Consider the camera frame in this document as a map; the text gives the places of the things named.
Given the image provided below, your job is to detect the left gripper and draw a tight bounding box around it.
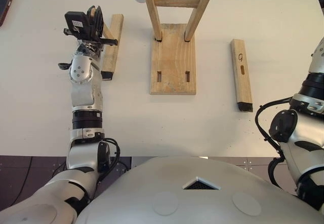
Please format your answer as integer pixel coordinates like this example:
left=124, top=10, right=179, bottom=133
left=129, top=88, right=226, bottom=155
left=63, top=5, right=119, bottom=48

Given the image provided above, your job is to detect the wooden leg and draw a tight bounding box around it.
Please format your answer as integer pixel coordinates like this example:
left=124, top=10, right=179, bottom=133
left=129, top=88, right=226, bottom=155
left=100, top=14, right=125, bottom=81
left=230, top=39, right=254, bottom=113
left=139, top=0, right=163, bottom=43
left=184, top=0, right=219, bottom=43

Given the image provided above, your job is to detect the wooden seat board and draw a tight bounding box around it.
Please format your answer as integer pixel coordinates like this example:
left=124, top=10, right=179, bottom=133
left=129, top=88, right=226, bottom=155
left=149, top=23, right=197, bottom=96

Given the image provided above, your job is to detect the dark smartphone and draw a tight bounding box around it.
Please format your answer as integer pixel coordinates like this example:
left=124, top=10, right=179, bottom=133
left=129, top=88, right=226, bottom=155
left=0, top=0, right=14, bottom=27

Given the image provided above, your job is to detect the robot body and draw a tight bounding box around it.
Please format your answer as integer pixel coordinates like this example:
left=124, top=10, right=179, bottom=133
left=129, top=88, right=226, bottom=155
left=75, top=155, right=324, bottom=224

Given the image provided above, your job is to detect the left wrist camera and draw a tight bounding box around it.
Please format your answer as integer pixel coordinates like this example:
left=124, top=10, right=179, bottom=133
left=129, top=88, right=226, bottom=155
left=64, top=11, right=86, bottom=36

